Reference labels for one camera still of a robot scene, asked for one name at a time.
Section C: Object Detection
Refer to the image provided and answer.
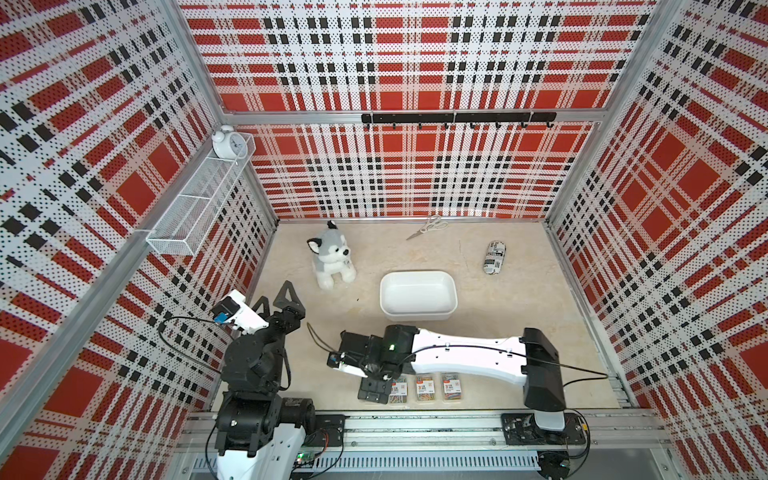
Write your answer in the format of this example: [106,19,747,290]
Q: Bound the paper clip box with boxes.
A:
[388,378,408,404]
[441,373,463,401]
[415,375,436,402]

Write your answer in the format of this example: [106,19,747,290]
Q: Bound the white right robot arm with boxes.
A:
[327,324,567,433]

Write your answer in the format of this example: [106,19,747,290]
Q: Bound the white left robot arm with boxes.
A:
[205,281,315,479]

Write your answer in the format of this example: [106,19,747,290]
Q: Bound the white plastic storage box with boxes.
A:
[379,270,459,322]

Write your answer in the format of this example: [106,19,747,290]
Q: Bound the grey white husky plush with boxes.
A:
[306,220,357,290]

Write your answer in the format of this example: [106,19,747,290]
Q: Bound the white alarm clock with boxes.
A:
[212,125,248,160]

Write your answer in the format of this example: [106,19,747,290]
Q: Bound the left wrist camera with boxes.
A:
[211,290,269,334]

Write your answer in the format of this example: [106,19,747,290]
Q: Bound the white wire mesh shelf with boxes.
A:
[147,131,255,256]

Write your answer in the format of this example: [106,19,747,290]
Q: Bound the white handled scissors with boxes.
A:
[407,215,449,241]

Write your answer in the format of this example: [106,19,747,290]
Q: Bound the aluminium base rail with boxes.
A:
[166,409,685,479]

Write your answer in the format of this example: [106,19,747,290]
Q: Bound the black hook rail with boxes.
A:
[361,112,557,127]

